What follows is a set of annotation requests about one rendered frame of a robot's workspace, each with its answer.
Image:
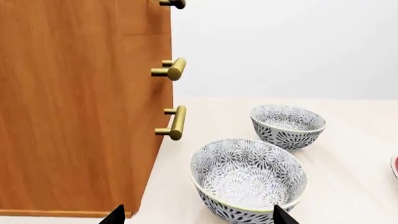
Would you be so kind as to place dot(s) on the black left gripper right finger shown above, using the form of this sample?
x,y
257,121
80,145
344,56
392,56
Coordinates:
x,y
283,217

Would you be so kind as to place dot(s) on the orange wooden cabinet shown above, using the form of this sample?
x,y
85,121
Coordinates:
x,y
77,105

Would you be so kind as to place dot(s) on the large floral patterned bowl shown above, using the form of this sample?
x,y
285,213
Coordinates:
x,y
248,172

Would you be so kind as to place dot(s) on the pink rimmed dish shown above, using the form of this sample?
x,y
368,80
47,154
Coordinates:
x,y
395,166

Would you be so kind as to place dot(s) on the small floral patterned bowl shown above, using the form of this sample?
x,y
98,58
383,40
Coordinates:
x,y
287,126

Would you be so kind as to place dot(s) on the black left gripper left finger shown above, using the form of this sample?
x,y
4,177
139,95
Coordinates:
x,y
116,217

